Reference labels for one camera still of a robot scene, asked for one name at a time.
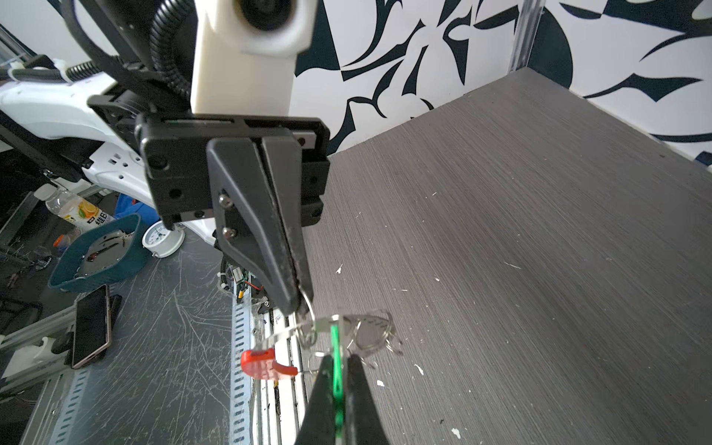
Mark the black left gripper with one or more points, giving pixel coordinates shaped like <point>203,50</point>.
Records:
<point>259,224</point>

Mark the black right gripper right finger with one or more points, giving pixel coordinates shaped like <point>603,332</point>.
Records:
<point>362,422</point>

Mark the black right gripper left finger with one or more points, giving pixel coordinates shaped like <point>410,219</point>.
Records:
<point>319,424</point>

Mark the silver metal keyring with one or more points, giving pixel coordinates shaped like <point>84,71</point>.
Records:
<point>308,331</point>

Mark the green plastic key tag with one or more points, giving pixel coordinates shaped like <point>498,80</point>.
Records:
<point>338,381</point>

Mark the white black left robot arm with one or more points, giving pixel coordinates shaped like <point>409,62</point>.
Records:
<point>184,105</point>

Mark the white round clock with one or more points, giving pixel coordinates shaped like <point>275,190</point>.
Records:
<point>161,241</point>

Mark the plastic drink bottle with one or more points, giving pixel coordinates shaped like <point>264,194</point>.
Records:
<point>72,208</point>

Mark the black smartphone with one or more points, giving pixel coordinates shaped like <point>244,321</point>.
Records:
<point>92,327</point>

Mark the white slotted cable duct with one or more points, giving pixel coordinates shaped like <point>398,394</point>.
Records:
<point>240,384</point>

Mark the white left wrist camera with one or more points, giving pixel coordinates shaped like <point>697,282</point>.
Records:
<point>246,54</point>

